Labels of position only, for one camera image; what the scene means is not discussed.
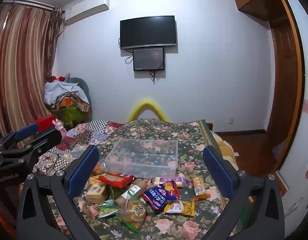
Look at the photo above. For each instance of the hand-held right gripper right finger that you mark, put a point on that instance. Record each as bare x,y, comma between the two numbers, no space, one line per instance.
218,173

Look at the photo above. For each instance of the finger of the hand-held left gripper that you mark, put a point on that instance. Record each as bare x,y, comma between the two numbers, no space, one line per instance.
26,131
47,140

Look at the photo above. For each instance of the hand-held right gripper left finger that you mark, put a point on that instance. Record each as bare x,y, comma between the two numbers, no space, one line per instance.
82,173

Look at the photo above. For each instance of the orange bread packet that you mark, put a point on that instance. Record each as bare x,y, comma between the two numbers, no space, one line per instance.
99,168

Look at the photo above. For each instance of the cream cracker packet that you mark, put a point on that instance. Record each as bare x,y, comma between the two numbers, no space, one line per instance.
199,185

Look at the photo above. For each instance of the golden bread packet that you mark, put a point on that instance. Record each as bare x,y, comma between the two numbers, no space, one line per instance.
96,192

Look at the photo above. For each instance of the red snack packet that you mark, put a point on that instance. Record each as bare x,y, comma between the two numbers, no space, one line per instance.
115,180

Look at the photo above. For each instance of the green pea packet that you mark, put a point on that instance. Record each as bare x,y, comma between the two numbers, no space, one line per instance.
107,208

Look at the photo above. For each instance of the yellow wafer roll purple label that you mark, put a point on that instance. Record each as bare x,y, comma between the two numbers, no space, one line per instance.
169,181

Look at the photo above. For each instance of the yellow small snack packet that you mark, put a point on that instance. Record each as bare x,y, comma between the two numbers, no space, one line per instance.
180,207

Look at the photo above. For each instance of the brown biscuit roll packet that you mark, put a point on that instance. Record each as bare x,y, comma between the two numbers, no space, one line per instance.
137,186

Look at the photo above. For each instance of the clear plastic storage box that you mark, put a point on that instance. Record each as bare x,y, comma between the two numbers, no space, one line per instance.
141,158

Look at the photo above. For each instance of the blue chip packet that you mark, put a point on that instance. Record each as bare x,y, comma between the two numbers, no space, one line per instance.
160,196

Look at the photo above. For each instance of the round cookie clear bag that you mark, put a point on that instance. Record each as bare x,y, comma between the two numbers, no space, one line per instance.
135,211

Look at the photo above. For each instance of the pink plush toy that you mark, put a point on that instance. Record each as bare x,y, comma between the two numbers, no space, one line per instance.
59,127

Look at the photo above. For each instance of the red box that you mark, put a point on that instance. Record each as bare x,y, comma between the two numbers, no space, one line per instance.
45,122

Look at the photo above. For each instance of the yellow blanket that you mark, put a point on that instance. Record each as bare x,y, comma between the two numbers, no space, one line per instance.
227,152

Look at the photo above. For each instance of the green cloth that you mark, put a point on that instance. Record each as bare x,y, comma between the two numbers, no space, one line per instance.
71,116

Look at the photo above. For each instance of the patchwork quilt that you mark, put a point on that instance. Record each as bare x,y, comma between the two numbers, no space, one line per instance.
81,137

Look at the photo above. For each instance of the pile of clothes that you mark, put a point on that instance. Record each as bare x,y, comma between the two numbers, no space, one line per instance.
61,92

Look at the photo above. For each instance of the red cloth item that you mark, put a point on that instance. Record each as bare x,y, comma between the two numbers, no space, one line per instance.
55,78

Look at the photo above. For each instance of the striped brown curtain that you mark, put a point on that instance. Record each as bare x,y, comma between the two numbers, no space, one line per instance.
21,67

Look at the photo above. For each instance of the grey green chair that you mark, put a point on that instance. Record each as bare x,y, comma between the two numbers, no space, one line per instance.
81,83

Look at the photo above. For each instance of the white door with stickers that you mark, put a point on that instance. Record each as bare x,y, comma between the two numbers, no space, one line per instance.
303,142

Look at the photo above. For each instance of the yellow curved chair back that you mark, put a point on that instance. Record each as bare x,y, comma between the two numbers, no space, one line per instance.
146,103

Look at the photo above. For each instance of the white air conditioner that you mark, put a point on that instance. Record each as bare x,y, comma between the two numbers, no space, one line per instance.
86,13

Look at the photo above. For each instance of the white wall socket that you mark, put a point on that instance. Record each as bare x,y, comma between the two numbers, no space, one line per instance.
231,120

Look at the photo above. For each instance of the white curtain rail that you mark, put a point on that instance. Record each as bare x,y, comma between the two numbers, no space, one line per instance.
29,2

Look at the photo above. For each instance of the small black wall monitor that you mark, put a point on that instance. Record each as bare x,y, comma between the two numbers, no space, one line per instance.
149,58

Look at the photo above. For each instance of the black wall television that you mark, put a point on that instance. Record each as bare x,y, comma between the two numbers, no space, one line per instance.
147,31

